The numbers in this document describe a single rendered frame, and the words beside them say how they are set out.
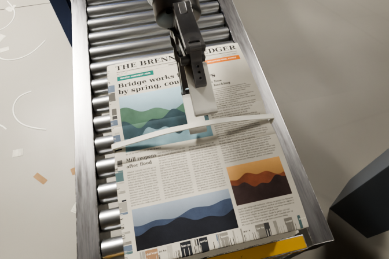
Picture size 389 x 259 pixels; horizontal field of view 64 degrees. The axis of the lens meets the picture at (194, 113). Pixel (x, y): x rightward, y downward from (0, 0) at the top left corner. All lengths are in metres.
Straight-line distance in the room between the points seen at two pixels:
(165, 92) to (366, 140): 1.49
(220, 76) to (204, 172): 0.20
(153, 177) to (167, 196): 0.04
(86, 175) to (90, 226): 0.12
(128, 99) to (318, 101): 1.50
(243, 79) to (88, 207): 0.45
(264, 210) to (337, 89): 1.60
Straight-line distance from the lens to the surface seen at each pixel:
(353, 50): 2.32
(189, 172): 0.52
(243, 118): 0.55
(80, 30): 1.11
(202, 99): 0.40
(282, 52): 2.14
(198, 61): 0.40
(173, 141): 0.54
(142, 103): 0.59
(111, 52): 1.02
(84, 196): 0.80
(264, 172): 0.54
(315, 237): 0.78
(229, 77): 0.62
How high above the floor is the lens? 1.52
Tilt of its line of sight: 59 degrees down
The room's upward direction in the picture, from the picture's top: straight up
